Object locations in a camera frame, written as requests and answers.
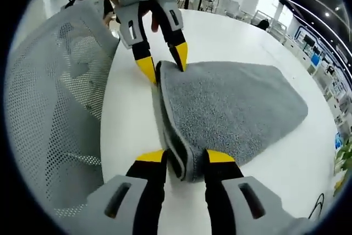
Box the black bag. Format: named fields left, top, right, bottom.
left=258, top=18, right=272, bottom=31

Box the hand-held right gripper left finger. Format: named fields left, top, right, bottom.
left=85, top=149, right=168, bottom=235

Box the white table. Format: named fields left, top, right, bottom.
left=99, top=8, right=342, bottom=235

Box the grey towel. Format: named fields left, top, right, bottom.
left=152, top=60, right=309, bottom=183

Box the grey mesh office chair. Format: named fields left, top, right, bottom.
left=4, top=0, right=122, bottom=219

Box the blue storage box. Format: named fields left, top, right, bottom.
left=310, top=53, right=322, bottom=67

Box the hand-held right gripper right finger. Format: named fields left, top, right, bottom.
left=202, top=148, right=302, bottom=235

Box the white metal frame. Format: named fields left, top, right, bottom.
left=254, top=9, right=288, bottom=39

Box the green potted plant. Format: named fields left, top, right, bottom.
left=333, top=137, right=352, bottom=194

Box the black cable on table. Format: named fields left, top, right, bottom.
left=307, top=193, right=326, bottom=219

